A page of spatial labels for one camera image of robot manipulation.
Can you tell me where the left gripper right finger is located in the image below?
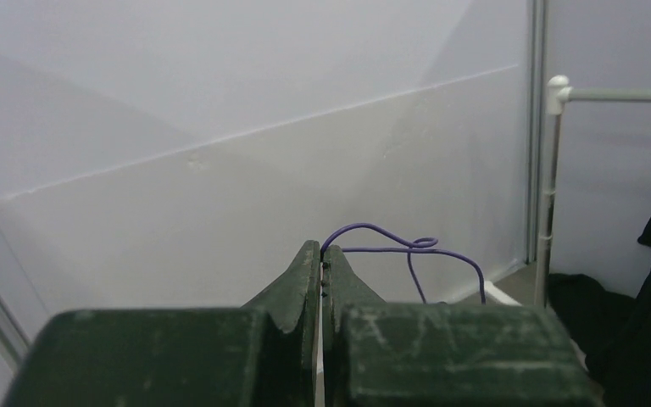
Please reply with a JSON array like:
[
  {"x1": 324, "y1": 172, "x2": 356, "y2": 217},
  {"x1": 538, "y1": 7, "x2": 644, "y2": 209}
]
[{"x1": 321, "y1": 246, "x2": 598, "y2": 406}]

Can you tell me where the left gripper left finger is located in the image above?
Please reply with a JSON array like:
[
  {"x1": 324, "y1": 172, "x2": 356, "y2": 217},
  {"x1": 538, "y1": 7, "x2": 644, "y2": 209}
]
[{"x1": 3, "y1": 241, "x2": 320, "y2": 406}]

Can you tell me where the black t-shirt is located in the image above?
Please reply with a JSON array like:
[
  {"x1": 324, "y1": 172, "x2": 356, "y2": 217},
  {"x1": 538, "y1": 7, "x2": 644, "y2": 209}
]
[{"x1": 548, "y1": 216, "x2": 651, "y2": 406}]

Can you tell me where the metal clothes rack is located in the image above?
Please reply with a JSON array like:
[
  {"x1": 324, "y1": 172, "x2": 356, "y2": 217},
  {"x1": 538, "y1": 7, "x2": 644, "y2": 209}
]
[{"x1": 482, "y1": 74, "x2": 651, "y2": 309}]

